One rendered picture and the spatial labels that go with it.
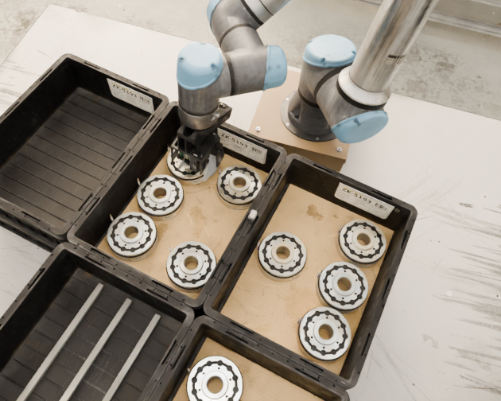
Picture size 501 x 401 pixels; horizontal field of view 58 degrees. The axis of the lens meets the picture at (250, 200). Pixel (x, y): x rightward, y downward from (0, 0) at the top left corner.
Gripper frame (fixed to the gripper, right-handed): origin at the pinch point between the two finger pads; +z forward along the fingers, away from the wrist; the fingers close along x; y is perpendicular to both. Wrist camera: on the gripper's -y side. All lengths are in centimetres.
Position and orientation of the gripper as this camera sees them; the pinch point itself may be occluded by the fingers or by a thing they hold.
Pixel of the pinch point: (202, 165)
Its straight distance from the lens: 105.6
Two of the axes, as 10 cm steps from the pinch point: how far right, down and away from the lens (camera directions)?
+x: 8.9, 4.3, -1.3
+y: -4.3, 7.6, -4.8
